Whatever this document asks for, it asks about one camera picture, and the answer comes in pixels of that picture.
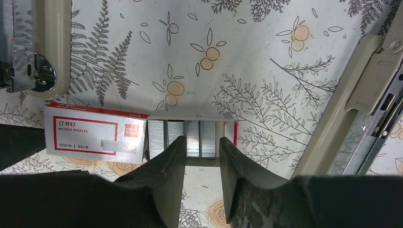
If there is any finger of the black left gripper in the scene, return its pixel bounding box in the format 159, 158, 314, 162
0, 124, 46, 170

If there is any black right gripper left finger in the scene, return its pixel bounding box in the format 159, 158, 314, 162
0, 136, 186, 228

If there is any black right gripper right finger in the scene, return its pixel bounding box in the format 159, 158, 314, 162
219, 137, 403, 228

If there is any white red staple box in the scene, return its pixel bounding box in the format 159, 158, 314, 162
44, 102, 148, 164

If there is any silver staple strip tray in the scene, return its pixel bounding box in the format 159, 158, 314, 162
147, 115, 239, 160

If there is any beige and black stapler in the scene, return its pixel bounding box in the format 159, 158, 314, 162
0, 0, 72, 100

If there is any floral table mat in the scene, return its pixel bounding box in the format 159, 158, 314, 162
0, 0, 403, 228

